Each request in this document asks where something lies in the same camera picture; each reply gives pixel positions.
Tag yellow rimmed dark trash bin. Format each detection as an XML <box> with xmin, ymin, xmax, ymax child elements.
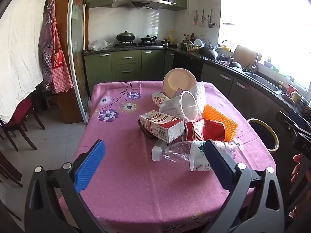
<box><xmin>247</xmin><ymin>118</ymin><xmax>279</xmax><ymax>153</ymax></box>

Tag pale yellow mug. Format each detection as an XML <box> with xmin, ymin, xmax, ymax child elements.
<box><xmin>291</xmin><ymin>91</ymin><xmax>302</xmax><ymax>105</ymax></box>

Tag clear plastic cup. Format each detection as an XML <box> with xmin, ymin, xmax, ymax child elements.
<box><xmin>159</xmin><ymin>90</ymin><xmax>200</xmax><ymax>122</ymax></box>

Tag clear plastic bottle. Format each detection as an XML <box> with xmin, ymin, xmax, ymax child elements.
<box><xmin>152</xmin><ymin>139</ymin><xmax>240</xmax><ymax>172</ymax></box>

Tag red paper cup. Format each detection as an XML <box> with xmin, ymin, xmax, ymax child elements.
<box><xmin>203</xmin><ymin>120</ymin><xmax>227</xmax><ymax>142</ymax></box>

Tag dark wooden chair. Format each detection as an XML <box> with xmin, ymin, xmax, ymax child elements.
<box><xmin>0</xmin><ymin>150</ymin><xmax>24</xmax><ymax>188</ymax></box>

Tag chair with red cushion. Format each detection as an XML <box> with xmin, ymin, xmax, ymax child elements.
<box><xmin>0</xmin><ymin>95</ymin><xmax>46</xmax><ymax>151</ymax></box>

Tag white printed paper cup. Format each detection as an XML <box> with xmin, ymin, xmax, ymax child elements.
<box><xmin>152</xmin><ymin>91</ymin><xmax>172</xmax><ymax>109</ymax></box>

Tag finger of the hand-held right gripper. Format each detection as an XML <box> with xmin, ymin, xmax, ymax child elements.
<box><xmin>275</xmin><ymin>112</ymin><xmax>302</xmax><ymax>137</ymax></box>
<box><xmin>289</xmin><ymin>110</ymin><xmax>311</xmax><ymax>133</ymax></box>

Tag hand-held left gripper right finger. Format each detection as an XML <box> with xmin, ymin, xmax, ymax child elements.
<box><xmin>202</xmin><ymin>139</ymin><xmax>285</xmax><ymax>233</ymax></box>

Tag pink floral tablecloth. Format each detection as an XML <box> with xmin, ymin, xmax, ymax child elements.
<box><xmin>58</xmin><ymin>81</ymin><xmax>276</xmax><ymax>233</ymax></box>

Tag hanging kitchen utensils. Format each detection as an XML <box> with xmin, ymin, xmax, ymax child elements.
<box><xmin>200</xmin><ymin>9</ymin><xmax>217</xmax><ymax>29</ymax></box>

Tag wooden cutting board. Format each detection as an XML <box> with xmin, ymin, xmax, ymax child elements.
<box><xmin>233</xmin><ymin>45</ymin><xmax>262</xmax><ymax>68</ymax></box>

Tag black wok with lid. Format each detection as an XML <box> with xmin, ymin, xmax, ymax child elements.
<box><xmin>116</xmin><ymin>31</ymin><xmax>136</xmax><ymax>43</ymax></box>

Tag row of condiment bottles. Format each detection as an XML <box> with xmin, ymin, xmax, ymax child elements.
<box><xmin>182</xmin><ymin>33</ymin><xmax>196</xmax><ymax>44</ymax></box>

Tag plastic bag on counter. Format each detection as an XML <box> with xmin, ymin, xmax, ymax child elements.
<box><xmin>88</xmin><ymin>40</ymin><xmax>114</xmax><ymax>51</ymax></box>

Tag large black wok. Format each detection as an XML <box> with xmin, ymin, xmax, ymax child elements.
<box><xmin>198</xmin><ymin>47</ymin><xmax>220</xmax><ymax>62</ymax></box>

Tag gas stove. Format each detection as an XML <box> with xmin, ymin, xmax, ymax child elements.
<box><xmin>114</xmin><ymin>41</ymin><xmax>162</xmax><ymax>48</ymax></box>

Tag white hanging cloth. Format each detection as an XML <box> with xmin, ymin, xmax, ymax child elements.
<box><xmin>0</xmin><ymin>0</ymin><xmax>52</xmax><ymax>124</ymax></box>

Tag red checkered apron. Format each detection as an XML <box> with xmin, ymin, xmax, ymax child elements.
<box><xmin>50</xmin><ymin>22</ymin><xmax>74</xmax><ymax>95</ymax></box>

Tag clear plastic bag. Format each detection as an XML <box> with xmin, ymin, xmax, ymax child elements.
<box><xmin>190</xmin><ymin>81</ymin><xmax>206</xmax><ymax>111</ymax></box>

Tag sliding glass door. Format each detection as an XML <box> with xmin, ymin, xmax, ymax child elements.
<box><xmin>67</xmin><ymin>0</ymin><xmax>91</xmax><ymax>125</ymax></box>

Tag steel faucet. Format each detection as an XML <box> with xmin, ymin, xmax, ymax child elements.
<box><xmin>251</xmin><ymin>51</ymin><xmax>259</xmax><ymax>75</ymax></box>

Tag purple checkered apron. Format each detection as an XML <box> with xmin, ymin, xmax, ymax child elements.
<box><xmin>39</xmin><ymin>1</ymin><xmax>57</xmax><ymax>83</ymax></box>

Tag dish rack with plates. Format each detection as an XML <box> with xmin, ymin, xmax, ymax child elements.
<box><xmin>185</xmin><ymin>39</ymin><xmax>211</xmax><ymax>52</ymax></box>

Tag steel sink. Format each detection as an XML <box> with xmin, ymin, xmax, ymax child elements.
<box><xmin>244</xmin><ymin>71</ymin><xmax>283</xmax><ymax>96</ymax></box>

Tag red and white milk carton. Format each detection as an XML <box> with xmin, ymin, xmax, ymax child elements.
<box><xmin>139</xmin><ymin>110</ymin><xmax>185</xmax><ymax>143</ymax></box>

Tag person's right hand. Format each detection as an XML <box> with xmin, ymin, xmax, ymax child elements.
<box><xmin>290</xmin><ymin>153</ymin><xmax>304</xmax><ymax>183</ymax></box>

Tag orange foam net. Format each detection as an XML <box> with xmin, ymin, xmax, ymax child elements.
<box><xmin>202</xmin><ymin>104</ymin><xmax>238</xmax><ymax>142</ymax></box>

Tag red cola can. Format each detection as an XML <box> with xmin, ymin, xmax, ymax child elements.
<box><xmin>184</xmin><ymin>119</ymin><xmax>207</xmax><ymax>142</ymax></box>

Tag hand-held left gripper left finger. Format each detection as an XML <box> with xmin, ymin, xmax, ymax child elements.
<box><xmin>24</xmin><ymin>139</ymin><xmax>107</xmax><ymax>233</ymax></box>

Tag black pan with lid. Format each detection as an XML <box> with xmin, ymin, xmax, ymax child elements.
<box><xmin>139</xmin><ymin>34</ymin><xmax>157</xmax><ymax>43</ymax></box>

